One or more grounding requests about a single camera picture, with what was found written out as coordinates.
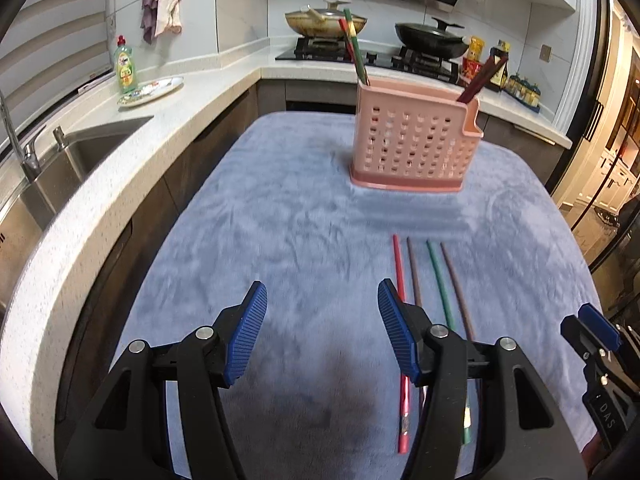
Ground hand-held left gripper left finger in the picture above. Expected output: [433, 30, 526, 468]
[60, 280, 269, 480]

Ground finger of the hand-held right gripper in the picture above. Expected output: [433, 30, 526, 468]
[579, 303, 624, 354]
[559, 314, 601, 361]

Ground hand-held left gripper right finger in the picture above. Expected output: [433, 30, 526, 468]
[377, 278, 586, 480]

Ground brown chopstick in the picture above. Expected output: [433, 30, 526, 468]
[406, 236, 430, 403]
[440, 241, 476, 342]

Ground pink perforated utensil holder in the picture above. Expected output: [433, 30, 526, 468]
[348, 78, 485, 194]

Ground grey-blue plush blanket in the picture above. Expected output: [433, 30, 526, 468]
[107, 110, 609, 480]

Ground white stone kitchen counter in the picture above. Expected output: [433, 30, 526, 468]
[0, 35, 574, 463]

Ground black framed glass door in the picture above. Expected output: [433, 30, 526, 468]
[550, 0, 640, 313]

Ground steel sink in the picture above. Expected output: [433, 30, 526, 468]
[0, 115, 154, 307]

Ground spice jar rack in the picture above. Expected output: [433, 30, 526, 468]
[504, 73, 543, 111]

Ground patterned plate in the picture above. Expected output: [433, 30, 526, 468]
[117, 75, 185, 109]

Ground black gas stove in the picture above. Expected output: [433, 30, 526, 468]
[274, 36, 462, 84]

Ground dark soy sauce bottle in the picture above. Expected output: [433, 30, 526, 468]
[487, 39, 512, 89]

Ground green dish soap bottle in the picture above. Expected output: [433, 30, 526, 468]
[113, 34, 139, 95]

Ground chrome faucet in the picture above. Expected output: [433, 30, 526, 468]
[0, 89, 42, 184]

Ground black wok with lid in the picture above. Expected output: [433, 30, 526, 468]
[394, 16, 471, 59]

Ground beige wok with lid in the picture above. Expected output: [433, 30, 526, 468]
[284, 0, 369, 39]

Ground purple hanging cloth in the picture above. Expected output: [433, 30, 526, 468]
[139, 0, 161, 44]

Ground white window blinds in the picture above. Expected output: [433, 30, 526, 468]
[0, 0, 114, 116]

